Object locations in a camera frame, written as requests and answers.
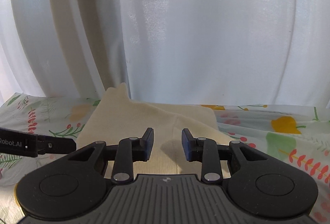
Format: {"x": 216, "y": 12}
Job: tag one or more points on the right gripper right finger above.
{"x": 204, "y": 151}

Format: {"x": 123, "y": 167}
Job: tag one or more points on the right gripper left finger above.
{"x": 129, "y": 151}

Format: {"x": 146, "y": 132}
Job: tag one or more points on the cream knit sweater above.
{"x": 118, "y": 117}

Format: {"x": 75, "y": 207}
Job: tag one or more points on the white sheer curtain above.
{"x": 226, "y": 52}

